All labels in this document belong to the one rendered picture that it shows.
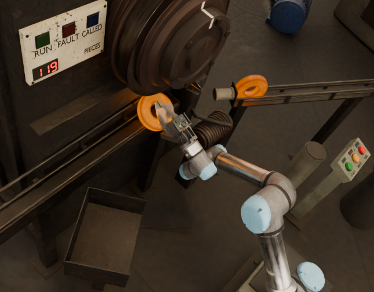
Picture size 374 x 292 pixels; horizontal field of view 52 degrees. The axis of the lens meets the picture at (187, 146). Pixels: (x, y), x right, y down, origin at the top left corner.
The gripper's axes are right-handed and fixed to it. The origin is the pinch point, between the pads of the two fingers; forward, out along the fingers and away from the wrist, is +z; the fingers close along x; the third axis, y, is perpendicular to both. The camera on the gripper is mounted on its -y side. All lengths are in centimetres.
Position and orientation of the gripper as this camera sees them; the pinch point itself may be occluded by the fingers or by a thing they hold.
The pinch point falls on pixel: (157, 105)
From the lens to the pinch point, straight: 153.9
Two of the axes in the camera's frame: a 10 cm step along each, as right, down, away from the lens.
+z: -5.7, -8.2, -0.6
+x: -6.6, 5.1, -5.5
